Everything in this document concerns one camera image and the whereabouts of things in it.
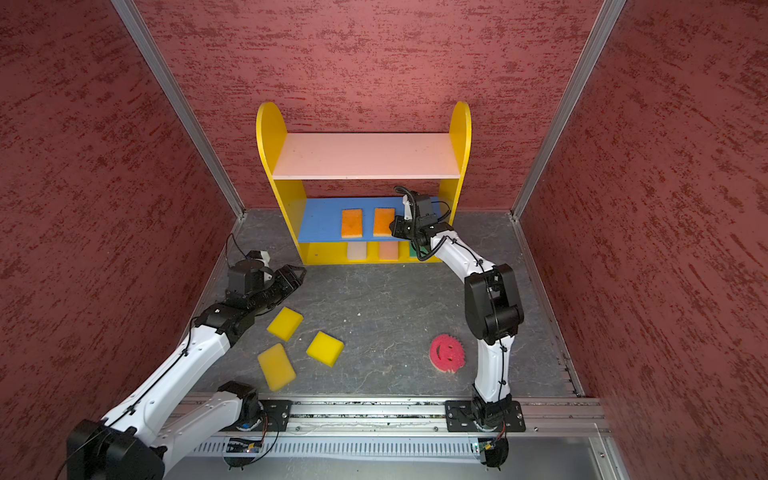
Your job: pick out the orange sponge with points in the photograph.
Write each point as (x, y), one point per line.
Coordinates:
(383, 217)
(352, 224)

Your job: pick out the left circuit board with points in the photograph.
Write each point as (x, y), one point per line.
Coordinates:
(243, 446)

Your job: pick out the large yellow sponge front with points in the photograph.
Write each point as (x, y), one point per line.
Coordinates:
(276, 367)

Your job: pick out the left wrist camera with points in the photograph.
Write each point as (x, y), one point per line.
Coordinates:
(259, 255)

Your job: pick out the circuit board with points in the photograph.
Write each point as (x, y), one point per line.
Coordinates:
(243, 446)
(495, 446)

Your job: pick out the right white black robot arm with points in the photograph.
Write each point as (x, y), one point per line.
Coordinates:
(492, 303)

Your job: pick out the pink round smiley sponge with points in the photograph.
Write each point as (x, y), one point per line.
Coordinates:
(447, 354)

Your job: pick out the green sponge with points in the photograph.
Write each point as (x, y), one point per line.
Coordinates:
(414, 251)

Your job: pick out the salmon pink sponge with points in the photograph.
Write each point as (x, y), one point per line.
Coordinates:
(389, 251)

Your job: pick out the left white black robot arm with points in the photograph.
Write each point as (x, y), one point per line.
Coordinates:
(137, 439)

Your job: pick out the right circuit board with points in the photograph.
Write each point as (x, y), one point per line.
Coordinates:
(495, 446)

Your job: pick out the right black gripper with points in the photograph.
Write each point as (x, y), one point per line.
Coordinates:
(399, 230)

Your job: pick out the small yellow square sponge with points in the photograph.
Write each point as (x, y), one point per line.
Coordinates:
(325, 349)

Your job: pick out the cream white sponge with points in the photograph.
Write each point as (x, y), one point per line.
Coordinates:
(357, 251)

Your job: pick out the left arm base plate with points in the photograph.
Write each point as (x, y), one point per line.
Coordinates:
(274, 415)

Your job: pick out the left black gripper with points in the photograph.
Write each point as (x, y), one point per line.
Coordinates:
(289, 281)

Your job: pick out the aluminium front rail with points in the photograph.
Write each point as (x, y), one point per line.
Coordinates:
(425, 416)

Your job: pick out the yellow sponge near left gripper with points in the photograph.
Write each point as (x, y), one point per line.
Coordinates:
(285, 324)

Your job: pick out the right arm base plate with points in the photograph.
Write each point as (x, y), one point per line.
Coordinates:
(465, 415)

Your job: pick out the yellow shelf unit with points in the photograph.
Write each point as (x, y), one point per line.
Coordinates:
(292, 159)

